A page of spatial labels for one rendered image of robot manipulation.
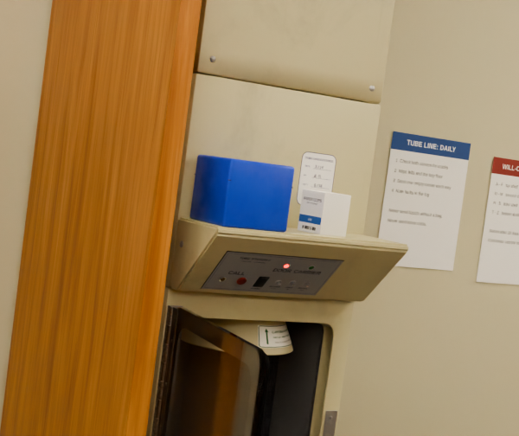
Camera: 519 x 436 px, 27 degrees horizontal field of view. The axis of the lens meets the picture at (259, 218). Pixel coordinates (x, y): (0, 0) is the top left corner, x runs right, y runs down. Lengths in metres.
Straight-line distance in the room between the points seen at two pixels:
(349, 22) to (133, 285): 0.52
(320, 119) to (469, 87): 0.79
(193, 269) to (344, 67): 0.40
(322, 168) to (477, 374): 0.97
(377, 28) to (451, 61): 0.67
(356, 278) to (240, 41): 0.38
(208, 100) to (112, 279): 0.28
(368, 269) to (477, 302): 0.87
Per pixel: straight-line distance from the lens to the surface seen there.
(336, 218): 1.54
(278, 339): 1.65
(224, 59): 1.53
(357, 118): 1.65
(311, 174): 1.61
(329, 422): 1.71
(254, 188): 1.44
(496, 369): 2.51
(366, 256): 1.56
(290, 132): 1.59
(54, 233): 1.72
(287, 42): 1.58
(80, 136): 1.65
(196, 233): 1.45
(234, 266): 1.48
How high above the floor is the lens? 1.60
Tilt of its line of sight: 3 degrees down
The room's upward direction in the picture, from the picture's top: 8 degrees clockwise
